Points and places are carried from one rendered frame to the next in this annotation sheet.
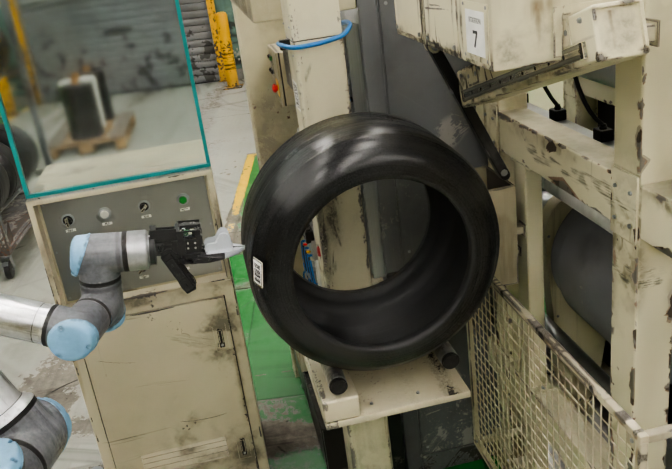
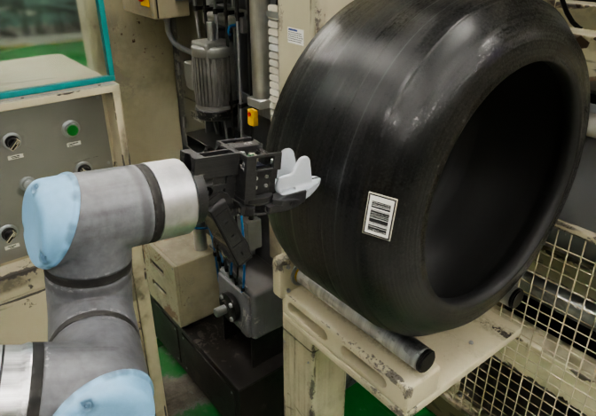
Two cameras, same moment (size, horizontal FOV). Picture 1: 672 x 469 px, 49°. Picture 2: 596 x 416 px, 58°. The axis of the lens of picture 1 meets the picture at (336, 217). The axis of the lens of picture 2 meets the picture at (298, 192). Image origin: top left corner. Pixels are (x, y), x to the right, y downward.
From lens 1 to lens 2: 1.19 m
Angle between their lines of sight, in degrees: 27
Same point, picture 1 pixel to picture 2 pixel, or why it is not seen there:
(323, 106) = not seen: outside the picture
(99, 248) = (108, 201)
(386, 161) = (545, 34)
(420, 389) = (468, 337)
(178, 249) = (246, 190)
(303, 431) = (175, 388)
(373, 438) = (333, 393)
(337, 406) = (420, 387)
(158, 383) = not seen: hidden behind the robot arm
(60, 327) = (86, 404)
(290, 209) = (443, 106)
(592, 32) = not seen: outside the picture
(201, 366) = not seen: hidden behind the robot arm
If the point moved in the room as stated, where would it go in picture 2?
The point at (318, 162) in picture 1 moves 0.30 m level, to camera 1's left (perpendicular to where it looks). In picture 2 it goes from (472, 30) to (270, 54)
